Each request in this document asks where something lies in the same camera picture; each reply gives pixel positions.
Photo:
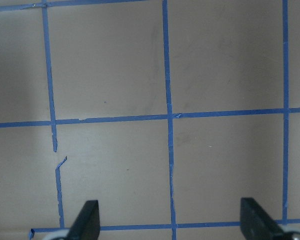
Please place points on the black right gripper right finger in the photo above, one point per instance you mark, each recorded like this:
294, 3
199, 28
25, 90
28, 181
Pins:
256, 224

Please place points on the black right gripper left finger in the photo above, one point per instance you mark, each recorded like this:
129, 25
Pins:
87, 224

